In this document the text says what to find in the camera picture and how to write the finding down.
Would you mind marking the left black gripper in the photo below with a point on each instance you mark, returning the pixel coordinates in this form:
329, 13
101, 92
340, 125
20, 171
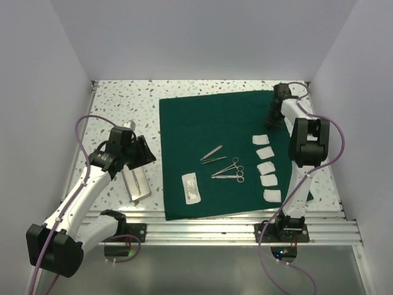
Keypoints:
145, 155

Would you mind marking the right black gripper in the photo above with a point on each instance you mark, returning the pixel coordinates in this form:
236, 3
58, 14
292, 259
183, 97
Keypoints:
275, 124

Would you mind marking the steel instrument tray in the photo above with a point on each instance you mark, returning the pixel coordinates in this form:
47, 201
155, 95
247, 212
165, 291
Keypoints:
130, 187

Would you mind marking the small steel forceps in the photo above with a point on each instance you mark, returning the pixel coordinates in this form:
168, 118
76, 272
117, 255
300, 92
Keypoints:
136, 183

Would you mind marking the steel hemostat forceps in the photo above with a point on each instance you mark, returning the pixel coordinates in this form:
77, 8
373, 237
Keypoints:
239, 169

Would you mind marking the green surgical cloth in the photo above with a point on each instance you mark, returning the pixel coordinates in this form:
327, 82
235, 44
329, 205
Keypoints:
190, 127

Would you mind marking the white suture packet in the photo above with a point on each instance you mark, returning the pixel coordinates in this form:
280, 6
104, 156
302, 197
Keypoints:
191, 190

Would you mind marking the steel surgical scissors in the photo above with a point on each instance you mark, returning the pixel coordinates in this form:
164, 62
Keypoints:
238, 176

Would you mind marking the steel tweezers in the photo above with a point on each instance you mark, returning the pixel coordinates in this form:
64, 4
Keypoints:
213, 160

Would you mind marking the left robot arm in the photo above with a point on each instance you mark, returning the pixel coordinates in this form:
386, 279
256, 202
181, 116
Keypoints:
59, 244

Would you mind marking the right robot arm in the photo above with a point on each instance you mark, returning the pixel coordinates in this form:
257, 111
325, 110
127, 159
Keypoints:
308, 148

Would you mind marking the white gauze pad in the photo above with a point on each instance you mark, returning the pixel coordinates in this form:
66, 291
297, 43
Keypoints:
272, 196
266, 168
260, 140
269, 180
265, 153

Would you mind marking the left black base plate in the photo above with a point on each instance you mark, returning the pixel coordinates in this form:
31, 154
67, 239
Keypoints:
139, 230

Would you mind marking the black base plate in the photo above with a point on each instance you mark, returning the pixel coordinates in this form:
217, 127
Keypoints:
139, 230
284, 230

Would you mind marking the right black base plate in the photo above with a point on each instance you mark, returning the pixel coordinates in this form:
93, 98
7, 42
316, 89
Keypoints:
284, 230

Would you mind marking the aluminium rail frame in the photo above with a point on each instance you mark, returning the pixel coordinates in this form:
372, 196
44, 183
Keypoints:
120, 101

